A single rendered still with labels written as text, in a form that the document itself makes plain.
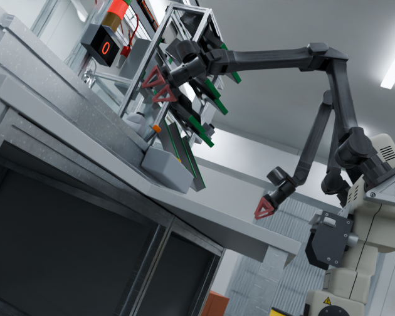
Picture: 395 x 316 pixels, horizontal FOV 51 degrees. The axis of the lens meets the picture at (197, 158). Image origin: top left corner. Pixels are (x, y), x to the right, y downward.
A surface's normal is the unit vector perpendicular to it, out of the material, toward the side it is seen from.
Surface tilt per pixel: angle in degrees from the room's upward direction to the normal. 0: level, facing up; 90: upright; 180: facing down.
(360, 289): 90
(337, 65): 86
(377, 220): 90
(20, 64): 90
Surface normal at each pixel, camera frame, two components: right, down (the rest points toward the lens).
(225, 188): -0.15, -0.29
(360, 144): 0.17, -0.47
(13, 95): 0.88, 0.29
